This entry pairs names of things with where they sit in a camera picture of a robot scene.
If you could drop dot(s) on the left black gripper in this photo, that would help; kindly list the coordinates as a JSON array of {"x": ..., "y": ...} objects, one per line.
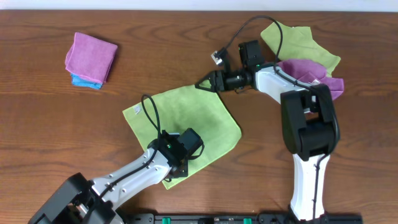
[{"x": 181, "y": 171}]

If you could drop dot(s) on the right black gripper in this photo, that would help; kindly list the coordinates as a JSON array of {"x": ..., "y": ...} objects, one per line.
[{"x": 217, "y": 81}]

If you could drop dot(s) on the light green cloth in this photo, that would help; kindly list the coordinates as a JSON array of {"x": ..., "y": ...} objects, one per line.
[{"x": 188, "y": 107}]

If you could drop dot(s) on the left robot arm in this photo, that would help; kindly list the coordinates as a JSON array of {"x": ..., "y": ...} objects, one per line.
[{"x": 79, "y": 200}]

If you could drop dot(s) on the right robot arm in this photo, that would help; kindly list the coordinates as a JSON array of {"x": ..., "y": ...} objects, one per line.
[{"x": 309, "y": 124}]

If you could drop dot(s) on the olive green cloth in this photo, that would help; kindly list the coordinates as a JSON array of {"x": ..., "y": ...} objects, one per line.
[{"x": 298, "y": 43}]

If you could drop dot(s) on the crumpled purple cloth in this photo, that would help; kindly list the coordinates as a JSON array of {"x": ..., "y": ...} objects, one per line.
[{"x": 308, "y": 71}]

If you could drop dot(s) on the folded blue cloth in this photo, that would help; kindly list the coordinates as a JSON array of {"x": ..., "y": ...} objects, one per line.
[{"x": 77, "y": 81}]

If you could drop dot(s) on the folded purple cloth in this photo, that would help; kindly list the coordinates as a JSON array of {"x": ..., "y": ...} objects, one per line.
[{"x": 90, "y": 58}]

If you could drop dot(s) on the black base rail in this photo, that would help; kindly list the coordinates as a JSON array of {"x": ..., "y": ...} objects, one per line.
[{"x": 262, "y": 218}]

